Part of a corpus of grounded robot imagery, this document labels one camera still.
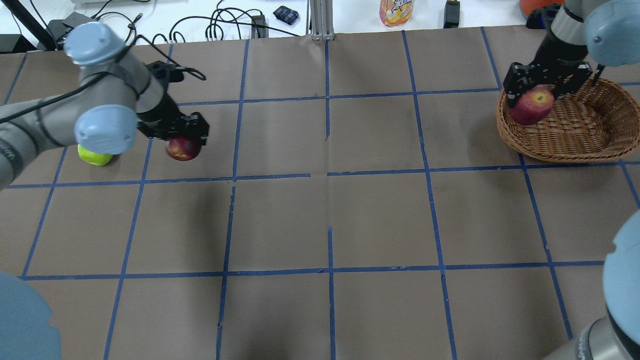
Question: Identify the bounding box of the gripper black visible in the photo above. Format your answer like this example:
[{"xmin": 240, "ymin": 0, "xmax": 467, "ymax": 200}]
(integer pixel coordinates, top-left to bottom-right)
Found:
[
  {"xmin": 137, "ymin": 92, "xmax": 210, "ymax": 146},
  {"xmin": 502, "ymin": 30, "xmax": 594, "ymax": 109}
]

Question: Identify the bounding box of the dark red apple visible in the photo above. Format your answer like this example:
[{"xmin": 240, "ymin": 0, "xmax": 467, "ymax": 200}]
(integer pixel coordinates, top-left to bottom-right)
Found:
[{"xmin": 165, "ymin": 136, "xmax": 202, "ymax": 162}]

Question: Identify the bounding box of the red yellow apple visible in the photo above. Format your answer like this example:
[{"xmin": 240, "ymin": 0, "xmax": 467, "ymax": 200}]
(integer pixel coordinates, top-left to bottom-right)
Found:
[{"xmin": 508, "ymin": 84, "xmax": 556, "ymax": 126}]

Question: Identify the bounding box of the green apple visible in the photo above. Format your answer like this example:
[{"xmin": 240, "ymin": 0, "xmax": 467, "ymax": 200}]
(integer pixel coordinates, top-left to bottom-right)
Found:
[{"xmin": 77, "ymin": 145, "xmax": 114, "ymax": 167}]

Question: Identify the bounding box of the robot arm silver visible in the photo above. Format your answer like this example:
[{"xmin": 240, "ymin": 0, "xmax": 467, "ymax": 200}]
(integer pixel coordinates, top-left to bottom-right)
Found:
[
  {"xmin": 0, "ymin": 22, "xmax": 210, "ymax": 360},
  {"xmin": 496, "ymin": 0, "xmax": 640, "ymax": 360}
]

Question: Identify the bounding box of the wicker basket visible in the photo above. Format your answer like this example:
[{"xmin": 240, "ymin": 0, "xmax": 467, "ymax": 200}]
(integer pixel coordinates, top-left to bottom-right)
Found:
[{"xmin": 495, "ymin": 79, "xmax": 640, "ymax": 164}]

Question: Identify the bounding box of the orange bucket grey lid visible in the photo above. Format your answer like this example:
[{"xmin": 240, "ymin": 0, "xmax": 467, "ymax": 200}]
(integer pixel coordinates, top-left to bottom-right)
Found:
[{"xmin": 518, "ymin": 0, "xmax": 565, "ymax": 18}]

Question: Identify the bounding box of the black power adapter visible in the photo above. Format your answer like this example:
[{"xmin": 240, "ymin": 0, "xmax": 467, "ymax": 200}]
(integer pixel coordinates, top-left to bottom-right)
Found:
[{"xmin": 443, "ymin": 0, "xmax": 461, "ymax": 28}]

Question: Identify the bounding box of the orange juice bottle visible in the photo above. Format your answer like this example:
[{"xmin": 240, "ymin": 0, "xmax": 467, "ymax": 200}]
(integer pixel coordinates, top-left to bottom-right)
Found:
[{"xmin": 379, "ymin": 0, "xmax": 415, "ymax": 28}]

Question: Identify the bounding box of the black monitor stand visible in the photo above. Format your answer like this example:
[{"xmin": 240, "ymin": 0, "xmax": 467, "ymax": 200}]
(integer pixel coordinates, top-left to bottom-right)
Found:
[{"xmin": 1, "ymin": 0, "xmax": 58, "ymax": 51}]

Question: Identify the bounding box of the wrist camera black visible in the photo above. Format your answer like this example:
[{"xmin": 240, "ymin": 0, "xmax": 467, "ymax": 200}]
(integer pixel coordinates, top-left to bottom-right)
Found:
[{"xmin": 145, "ymin": 60, "xmax": 207, "ymax": 84}]

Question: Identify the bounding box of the aluminium frame post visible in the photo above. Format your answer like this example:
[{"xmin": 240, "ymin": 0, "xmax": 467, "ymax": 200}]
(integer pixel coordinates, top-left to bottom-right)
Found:
[{"xmin": 307, "ymin": 0, "xmax": 335, "ymax": 42}]

